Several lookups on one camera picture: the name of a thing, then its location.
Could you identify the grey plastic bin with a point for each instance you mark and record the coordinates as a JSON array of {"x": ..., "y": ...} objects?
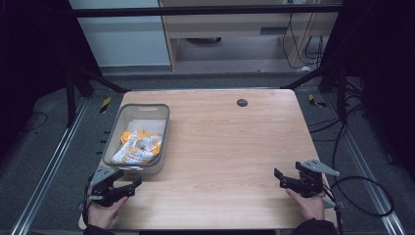
[{"x": 161, "y": 130}]

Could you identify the person's right hand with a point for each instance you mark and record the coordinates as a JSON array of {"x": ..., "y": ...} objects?
[{"x": 310, "y": 207}]

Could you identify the white cabinet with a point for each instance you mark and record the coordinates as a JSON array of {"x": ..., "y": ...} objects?
[{"x": 124, "y": 39}]

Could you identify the black horizontal bar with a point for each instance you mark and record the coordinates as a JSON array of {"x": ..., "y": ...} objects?
[{"x": 195, "y": 11}]

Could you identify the person's left hand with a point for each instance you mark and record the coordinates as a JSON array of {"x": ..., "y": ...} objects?
[{"x": 102, "y": 215}]

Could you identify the black metal stand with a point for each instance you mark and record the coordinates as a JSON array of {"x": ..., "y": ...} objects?
[
  {"x": 341, "y": 94},
  {"x": 70, "y": 98}
]

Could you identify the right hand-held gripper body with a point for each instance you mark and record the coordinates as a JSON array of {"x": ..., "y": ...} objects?
[{"x": 311, "y": 182}]

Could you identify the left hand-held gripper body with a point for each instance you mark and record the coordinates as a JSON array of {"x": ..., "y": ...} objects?
[{"x": 103, "y": 191}]

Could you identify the aluminium floor rail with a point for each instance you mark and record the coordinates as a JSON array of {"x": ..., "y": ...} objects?
[
  {"x": 365, "y": 169},
  {"x": 49, "y": 166}
]

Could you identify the yellow black striped tape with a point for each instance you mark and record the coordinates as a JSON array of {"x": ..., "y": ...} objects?
[
  {"x": 315, "y": 102},
  {"x": 105, "y": 104}
]

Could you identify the dark curtain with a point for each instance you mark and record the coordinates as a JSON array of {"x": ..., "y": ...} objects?
[
  {"x": 385, "y": 65},
  {"x": 29, "y": 58}
]

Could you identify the orange white snack packet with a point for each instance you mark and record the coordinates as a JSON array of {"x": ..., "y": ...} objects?
[
  {"x": 148, "y": 140},
  {"x": 132, "y": 155}
]

